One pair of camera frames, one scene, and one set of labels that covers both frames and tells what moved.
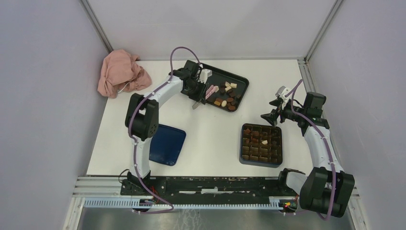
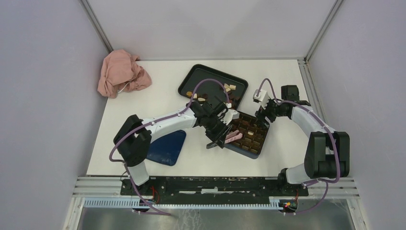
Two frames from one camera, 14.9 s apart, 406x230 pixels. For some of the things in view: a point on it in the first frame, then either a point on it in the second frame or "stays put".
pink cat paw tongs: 212,89 -> 233,136
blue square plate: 166,146 stays put
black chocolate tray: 231,88 stays put
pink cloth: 120,71 stays put
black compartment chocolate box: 261,145 -> 254,131
